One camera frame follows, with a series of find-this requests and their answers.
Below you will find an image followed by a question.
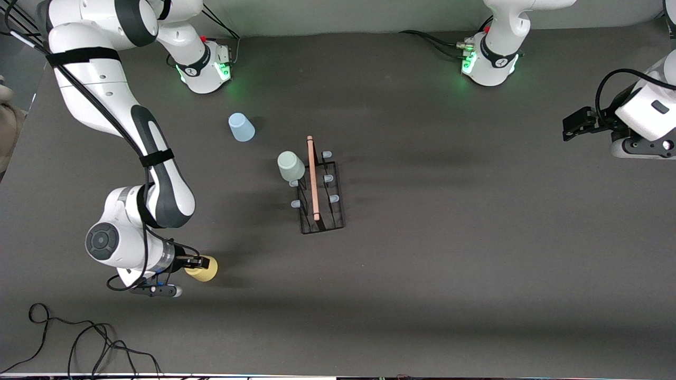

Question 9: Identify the yellow plastic cup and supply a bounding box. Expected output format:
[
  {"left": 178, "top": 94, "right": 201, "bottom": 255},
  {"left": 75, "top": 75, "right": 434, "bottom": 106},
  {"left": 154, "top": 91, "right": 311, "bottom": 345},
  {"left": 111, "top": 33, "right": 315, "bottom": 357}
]
[{"left": 185, "top": 255, "right": 218, "bottom": 282}]

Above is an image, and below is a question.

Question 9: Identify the pale green plastic cup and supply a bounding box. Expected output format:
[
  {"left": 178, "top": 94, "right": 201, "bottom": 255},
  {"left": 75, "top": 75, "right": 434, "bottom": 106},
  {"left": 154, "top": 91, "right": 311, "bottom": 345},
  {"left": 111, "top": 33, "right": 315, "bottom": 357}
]
[{"left": 277, "top": 151, "right": 306, "bottom": 183}]

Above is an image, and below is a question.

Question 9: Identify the black wire cup holder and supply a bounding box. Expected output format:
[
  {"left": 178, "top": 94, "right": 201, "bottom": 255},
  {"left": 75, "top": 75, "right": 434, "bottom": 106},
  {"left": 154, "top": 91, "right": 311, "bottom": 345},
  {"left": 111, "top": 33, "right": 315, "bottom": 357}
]
[{"left": 289, "top": 136, "right": 346, "bottom": 235}]

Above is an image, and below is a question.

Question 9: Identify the light blue plastic cup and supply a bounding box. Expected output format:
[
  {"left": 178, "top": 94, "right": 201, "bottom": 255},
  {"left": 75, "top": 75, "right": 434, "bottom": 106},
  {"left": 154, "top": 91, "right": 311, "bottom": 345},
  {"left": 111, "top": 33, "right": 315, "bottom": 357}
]
[{"left": 228, "top": 112, "right": 256, "bottom": 143}]

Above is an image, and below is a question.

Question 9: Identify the beige fabric object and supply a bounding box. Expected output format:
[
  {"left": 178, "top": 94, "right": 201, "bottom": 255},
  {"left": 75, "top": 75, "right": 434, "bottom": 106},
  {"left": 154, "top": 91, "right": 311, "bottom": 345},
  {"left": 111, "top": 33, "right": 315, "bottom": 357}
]
[{"left": 0, "top": 84, "right": 27, "bottom": 170}]

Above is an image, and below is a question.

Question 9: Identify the loose black cable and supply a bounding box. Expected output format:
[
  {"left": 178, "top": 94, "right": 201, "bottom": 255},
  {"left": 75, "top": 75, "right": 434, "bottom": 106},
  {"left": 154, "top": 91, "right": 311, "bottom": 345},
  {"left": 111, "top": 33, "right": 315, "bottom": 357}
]
[{"left": 0, "top": 302, "right": 162, "bottom": 380}]

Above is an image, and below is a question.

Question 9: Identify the black left arm base cable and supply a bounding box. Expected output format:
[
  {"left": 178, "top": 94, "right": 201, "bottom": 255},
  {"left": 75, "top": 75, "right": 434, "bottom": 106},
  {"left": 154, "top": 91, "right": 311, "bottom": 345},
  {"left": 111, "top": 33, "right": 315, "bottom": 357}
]
[{"left": 399, "top": 29, "right": 471, "bottom": 59}]

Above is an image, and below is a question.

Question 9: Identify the black arm base cable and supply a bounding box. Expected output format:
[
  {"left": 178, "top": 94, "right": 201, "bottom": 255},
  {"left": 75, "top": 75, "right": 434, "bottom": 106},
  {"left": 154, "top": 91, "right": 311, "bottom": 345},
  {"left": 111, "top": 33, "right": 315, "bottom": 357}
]
[
  {"left": 399, "top": 29, "right": 471, "bottom": 59},
  {"left": 198, "top": 6, "right": 241, "bottom": 67}
]

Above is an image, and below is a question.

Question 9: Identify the black right arm base cable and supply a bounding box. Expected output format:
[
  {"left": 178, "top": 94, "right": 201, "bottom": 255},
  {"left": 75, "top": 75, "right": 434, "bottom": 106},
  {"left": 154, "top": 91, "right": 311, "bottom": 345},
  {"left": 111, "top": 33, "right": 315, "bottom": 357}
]
[{"left": 198, "top": 6, "right": 241, "bottom": 67}]

